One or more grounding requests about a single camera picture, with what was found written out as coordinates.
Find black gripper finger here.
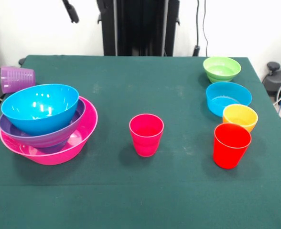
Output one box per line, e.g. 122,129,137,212
62,0,80,24

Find large light blue plastic bowl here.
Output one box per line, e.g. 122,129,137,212
1,83,80,136

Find purple plastic bowl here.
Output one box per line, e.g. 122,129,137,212
0,97,86,148

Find large pink plastic bowl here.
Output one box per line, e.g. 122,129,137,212
0,96,98,166

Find purple plastic cup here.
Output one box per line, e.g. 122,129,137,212
0,66,36,94

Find magenta plastic cup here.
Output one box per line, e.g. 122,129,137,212
129,114,164,157

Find green plastic bowl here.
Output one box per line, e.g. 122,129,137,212
203,56,242,83

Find shallow light blue plastic bowl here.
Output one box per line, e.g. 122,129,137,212
205,82,253,118

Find orange plastic cup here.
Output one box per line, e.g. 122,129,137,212
222,104,259,133

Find red plastic cup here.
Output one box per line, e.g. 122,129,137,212
213,123,252,170

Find dark green tablecloth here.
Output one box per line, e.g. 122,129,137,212
0,54,281,229

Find black hanging wall cable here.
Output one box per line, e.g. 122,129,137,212
193,0,209,57

